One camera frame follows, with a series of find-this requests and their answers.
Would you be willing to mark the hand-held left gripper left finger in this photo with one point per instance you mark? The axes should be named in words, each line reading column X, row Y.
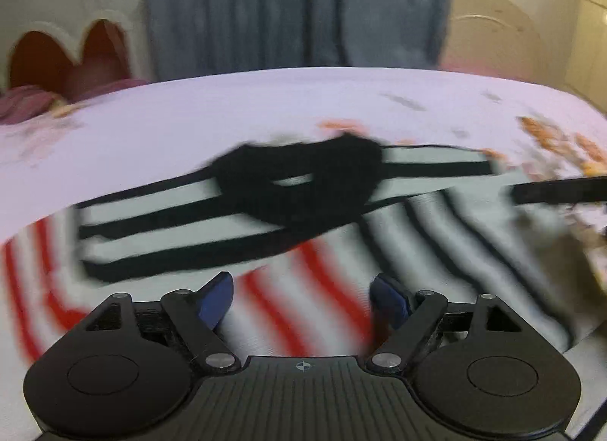
column 216, row 301

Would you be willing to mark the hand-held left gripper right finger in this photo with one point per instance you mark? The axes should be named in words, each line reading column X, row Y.
column 386, row 301

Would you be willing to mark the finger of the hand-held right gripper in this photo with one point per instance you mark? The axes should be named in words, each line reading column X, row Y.
column 559, row 190

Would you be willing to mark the red black striped white sweater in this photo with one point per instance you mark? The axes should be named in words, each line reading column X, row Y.
column 303, row 275

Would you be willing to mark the cream wardrobe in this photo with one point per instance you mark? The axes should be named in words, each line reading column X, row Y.
column 517, row 28

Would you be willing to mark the floral white bedsheet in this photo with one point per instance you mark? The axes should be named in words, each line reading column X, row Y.
column 189, row 114

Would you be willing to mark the pink pillow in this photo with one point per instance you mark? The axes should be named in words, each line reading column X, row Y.
column 28, row 102

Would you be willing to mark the grey blue curtain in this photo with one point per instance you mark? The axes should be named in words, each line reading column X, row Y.
column 294, row 9

